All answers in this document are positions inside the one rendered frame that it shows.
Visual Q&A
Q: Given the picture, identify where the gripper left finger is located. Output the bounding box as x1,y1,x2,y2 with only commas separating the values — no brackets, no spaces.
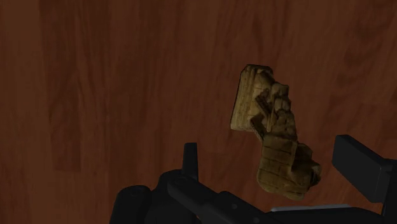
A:
109,142,267,224

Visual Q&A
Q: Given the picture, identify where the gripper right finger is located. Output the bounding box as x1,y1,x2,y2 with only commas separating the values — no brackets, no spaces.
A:
331,134,397,224

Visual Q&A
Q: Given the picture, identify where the tan carved stone figure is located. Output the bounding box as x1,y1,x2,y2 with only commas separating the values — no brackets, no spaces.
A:
230,64,322,201

